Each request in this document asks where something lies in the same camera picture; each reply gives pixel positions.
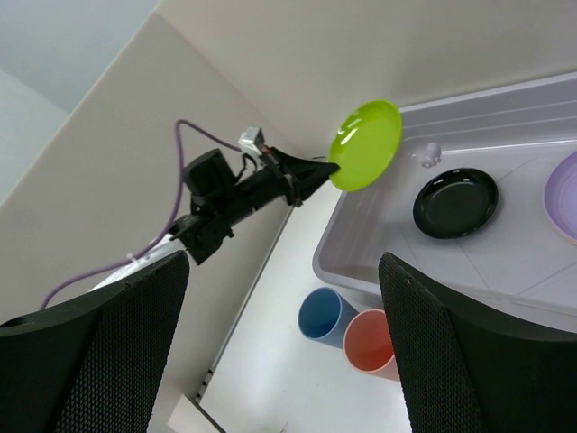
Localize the lavender plastic bin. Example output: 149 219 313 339
313 73 576 328

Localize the purple plate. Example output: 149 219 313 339
543 152 576 244

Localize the green plate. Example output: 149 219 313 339
327 100 403 192

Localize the blue cup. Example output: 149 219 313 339
298 287 359 349

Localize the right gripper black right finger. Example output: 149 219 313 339
379 253 576 432

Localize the black plate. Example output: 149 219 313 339
412 168 499 239

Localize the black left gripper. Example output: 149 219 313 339
182 146 339 226

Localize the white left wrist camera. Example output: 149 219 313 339
238 126 265 158

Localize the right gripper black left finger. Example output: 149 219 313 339
1 252 190 432

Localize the pink cup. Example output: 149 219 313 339
343 309 400 382

